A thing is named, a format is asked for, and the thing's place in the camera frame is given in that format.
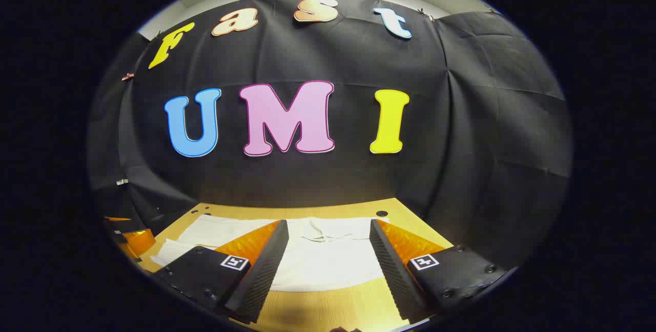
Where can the black backdrop cloth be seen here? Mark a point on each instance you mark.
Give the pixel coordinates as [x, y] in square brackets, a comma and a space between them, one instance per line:
[318, 178]

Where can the white jeans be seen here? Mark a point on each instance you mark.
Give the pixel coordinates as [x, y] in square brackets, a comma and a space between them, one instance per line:
[328, 265]

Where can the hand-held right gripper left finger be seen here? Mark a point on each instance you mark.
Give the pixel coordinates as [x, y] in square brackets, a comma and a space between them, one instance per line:
[264, 270]

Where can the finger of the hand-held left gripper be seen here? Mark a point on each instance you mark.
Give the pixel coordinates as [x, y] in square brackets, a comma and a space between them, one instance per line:
[118, 219]
[139, 242]

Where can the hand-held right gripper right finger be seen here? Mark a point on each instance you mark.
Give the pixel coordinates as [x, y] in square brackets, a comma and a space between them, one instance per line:
[392, 270]

